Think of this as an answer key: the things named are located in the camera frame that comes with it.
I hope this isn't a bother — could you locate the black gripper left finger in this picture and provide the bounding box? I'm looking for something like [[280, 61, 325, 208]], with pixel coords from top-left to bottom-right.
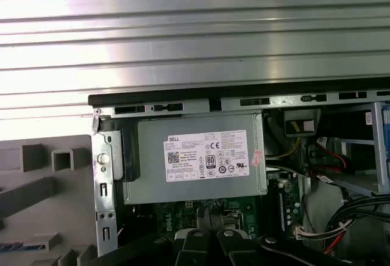
[[88, 207, 213, 266]]

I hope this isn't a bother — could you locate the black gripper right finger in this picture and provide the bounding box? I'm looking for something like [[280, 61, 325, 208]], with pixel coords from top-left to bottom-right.
[[211, 213, 352, 266]]

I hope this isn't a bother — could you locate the CPU socket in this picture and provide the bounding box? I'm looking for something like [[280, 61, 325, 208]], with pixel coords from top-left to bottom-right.
[[221, 208, 246, 237]]

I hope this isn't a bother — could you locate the green motherboard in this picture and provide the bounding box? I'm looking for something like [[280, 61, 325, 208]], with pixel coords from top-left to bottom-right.
[[151, 171, 306, 248]]

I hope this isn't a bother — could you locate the grey power supply unit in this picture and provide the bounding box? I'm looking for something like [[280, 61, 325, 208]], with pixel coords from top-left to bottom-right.
[[122, 110, 269, 205]]

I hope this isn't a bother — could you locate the black open PC case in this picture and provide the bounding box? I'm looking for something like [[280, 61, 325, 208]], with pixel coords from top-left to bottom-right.
[[87, 78, 390, 266]]

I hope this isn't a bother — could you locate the grey plastic parts rack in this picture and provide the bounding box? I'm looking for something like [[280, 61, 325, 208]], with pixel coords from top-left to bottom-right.
[[0, 134, 99, 266]]

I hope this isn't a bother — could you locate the grey metal optical drive cage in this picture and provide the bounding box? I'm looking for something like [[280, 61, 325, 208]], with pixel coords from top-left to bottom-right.
[[304, 101, 390, 198]]

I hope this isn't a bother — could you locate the yellow wire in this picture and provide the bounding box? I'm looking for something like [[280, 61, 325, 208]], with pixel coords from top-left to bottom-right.
[[264, 119, 303, 160]]

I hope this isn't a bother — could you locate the black power cable bundle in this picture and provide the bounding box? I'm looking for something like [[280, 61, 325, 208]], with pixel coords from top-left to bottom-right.
[[322, 194, 390, 256]]

